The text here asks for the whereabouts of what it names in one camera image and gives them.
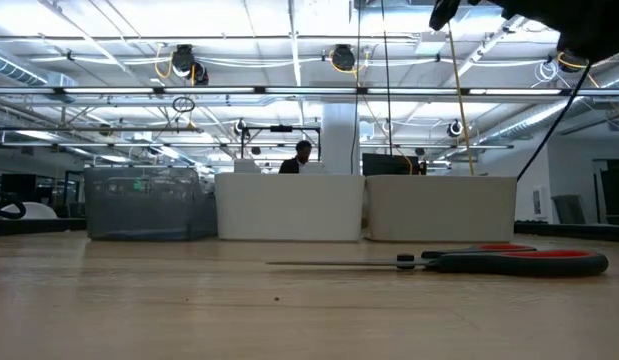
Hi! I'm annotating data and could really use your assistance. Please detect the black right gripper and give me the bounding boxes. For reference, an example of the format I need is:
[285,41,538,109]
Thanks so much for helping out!
[428,0,619,64]

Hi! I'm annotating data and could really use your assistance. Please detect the black background monitor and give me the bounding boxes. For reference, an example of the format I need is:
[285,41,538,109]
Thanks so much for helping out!
[361,152,423,177]

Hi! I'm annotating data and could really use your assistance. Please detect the grey plastic bin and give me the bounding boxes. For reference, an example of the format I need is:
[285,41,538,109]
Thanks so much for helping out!
[363,174,518,244]

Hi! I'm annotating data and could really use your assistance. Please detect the person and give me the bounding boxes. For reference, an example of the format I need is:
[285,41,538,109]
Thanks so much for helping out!
[277,139,314,175]

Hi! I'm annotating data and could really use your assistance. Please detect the long ceiling light bar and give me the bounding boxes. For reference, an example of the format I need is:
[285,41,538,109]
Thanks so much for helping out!
[0,85,619,97]

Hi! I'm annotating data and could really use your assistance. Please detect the white plastic bin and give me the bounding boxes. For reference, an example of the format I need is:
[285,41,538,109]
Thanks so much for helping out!
[214,172,366,243]

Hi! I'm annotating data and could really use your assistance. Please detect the black background furniture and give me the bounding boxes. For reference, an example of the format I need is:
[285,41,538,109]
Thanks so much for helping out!
[586,158,619,226]

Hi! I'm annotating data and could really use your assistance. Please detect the black and red scissors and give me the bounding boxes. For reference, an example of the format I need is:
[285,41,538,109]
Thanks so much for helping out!
[266,243,610,279]

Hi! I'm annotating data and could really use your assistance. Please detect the smoky translucent plastic bin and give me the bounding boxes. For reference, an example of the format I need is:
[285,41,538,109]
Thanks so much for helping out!
[83,166,219,242]

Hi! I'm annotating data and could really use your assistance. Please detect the yellow cable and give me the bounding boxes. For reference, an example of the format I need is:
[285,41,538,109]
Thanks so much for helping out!
[446,22,476,177]

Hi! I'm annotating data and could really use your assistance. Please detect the black hanging cable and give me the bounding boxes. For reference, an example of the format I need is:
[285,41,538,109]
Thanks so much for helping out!
[351,0,363,175]

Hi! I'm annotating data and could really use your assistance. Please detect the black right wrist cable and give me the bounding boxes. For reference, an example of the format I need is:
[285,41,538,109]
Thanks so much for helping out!
[516,62,593,182]

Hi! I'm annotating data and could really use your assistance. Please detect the black background frame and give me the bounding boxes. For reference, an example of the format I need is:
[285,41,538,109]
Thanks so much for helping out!
[240,124,323,161]

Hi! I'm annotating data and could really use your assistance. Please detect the black looped cable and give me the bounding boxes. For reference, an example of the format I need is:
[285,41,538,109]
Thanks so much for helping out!
[0,192,29,221]

